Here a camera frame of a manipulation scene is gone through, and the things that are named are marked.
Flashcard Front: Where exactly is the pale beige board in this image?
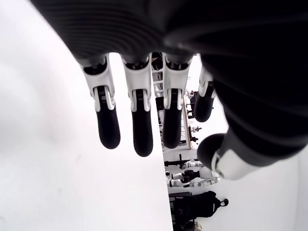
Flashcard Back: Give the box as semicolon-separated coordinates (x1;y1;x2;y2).
182;96;196;150

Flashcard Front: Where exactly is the white framed panel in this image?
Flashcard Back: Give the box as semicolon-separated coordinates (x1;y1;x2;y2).
151;51;167;97

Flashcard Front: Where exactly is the black equipment stand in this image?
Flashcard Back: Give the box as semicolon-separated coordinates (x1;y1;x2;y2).
187;90;203;143

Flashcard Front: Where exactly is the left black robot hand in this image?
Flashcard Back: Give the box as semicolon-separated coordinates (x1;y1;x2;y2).
30;0;308;181

